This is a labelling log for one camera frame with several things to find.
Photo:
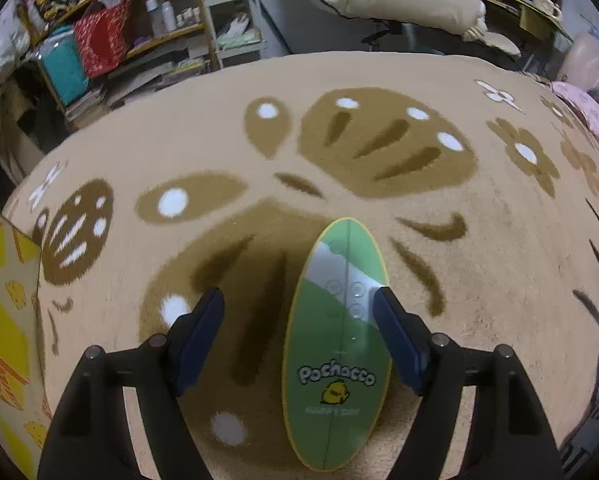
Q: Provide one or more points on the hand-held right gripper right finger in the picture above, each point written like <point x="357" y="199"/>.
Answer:
<point x="400" y="341"/>

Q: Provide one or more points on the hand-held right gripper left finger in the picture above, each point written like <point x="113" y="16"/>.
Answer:
<point x="197" y="341"/>

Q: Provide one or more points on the green oval cartoon board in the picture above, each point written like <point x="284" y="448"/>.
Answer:
<point x="329" y="360"/>

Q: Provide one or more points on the printed cardboard box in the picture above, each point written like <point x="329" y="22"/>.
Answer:
<point x="9" y="320"/>

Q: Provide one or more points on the stack of books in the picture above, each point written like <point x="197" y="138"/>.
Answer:
<point x="87" y="102"/>

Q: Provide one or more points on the pink printed cloth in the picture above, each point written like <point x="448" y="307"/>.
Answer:
<point x="587" y="112"/>

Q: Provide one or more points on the teal storage box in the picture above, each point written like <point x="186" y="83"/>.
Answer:
<point x="65" y="67"/>

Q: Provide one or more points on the office chair base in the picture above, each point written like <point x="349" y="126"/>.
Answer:
<point x="389" y="35"/>

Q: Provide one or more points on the white trolley cart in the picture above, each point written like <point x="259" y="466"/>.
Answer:
<point x="237" y="35"/>

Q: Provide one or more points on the red patterned bag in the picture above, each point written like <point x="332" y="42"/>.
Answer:
<point x="103" y="35"/>

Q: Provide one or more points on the row of small bottles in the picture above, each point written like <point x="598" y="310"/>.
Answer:
<point x="189" y="16"/>

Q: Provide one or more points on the white plastic bottle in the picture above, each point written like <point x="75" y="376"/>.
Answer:
<point x="168" y="16"/>

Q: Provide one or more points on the clear plastic bottle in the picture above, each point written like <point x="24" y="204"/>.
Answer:
<point x="154" y="16"/>

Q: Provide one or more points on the pink pillow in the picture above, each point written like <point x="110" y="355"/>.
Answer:
<point x="592" y="60"/>

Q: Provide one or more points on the dark desk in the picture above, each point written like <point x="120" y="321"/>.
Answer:
<point x="529" y="22"/>

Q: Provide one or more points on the white mug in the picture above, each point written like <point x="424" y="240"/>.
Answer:
<point x="545" y="4"/>

